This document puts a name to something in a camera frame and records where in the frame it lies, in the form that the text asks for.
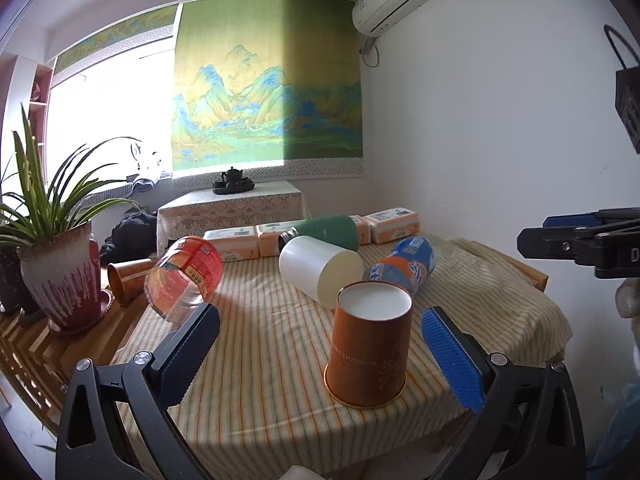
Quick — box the white gloved right hand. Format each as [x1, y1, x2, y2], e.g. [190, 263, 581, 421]
[615, 278, 640, 348]

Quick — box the orange ornate paper cup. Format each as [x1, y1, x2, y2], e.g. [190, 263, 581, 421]
[323, 281, 412, 410]

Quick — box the green landscape roller blind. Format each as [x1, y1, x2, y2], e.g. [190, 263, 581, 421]
[171, 0, 364, 179]

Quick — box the clear jar with red label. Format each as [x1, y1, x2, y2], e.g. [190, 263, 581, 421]
[144, 236, 224, 330]

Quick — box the green insulated bottle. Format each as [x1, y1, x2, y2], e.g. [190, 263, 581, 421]
[278, 214, 359, 252]

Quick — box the orange tissue pack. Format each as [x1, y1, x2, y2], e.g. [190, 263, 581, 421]
[204, 226, 259, 262]
[350, 214, 371, 245]
[363, 207, 421, 245]
[255, 220, 302, 258]

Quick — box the white plastic cup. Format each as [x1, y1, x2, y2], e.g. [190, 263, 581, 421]
[279, 236, 364, 310]

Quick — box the wooden bench edge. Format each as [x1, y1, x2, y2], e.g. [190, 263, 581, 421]
[498, 252, 549, 292]

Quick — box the dark plant pot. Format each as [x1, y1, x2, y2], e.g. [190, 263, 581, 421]
[0, 246, 40, 314]

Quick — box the white pink wall shelf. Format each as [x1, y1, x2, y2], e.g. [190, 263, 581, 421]
[1, 53, 53, 174]

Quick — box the orange paper cup on rack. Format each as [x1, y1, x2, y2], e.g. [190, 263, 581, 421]
[106, 258, 155, 304]

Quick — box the purple white ceramic plant pot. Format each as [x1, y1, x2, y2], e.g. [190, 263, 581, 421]
[17, 221, 113, 334]

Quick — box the black bag on floor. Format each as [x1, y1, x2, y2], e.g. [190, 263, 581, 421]
[100, 212, 157, 266]

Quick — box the blue orange drink can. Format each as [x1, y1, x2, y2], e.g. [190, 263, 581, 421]
[363, 236, 436, 296]

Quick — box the lace-covered low table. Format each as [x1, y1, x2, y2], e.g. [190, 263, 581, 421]
[156, 181, 309, 255]

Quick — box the wooden slatted plant rack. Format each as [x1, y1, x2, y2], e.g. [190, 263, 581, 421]
[1, 296, 148, 434]

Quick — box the black teapot set tray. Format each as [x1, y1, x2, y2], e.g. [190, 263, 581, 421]
[213, 167, 255, 195]

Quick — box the black cable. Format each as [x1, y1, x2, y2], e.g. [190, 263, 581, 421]
[602, 23, 640, 72]

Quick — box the green spider plant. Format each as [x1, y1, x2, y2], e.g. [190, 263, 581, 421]
[1, 114, 139, 249]

